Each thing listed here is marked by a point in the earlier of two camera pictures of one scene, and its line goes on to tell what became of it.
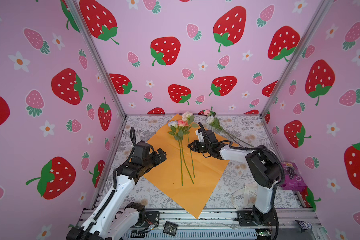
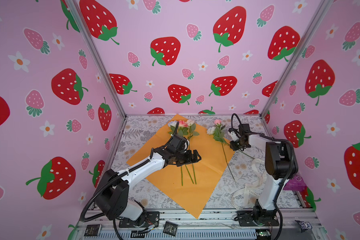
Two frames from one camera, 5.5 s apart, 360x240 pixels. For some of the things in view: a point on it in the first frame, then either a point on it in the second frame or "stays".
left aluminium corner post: x=75 y=9 stays
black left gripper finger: x=158 y=157 -> x=194 y=157
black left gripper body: x=147 y=165 -> x=182 y=157
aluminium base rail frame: x=222 y=225 stays
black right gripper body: x=201 y=147 -> x=236 y=144
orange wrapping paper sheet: x=186 y=176 stays
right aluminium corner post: x=325 y=8 stays
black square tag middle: x=170 y=228 stays
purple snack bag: x=294 y=180 stays
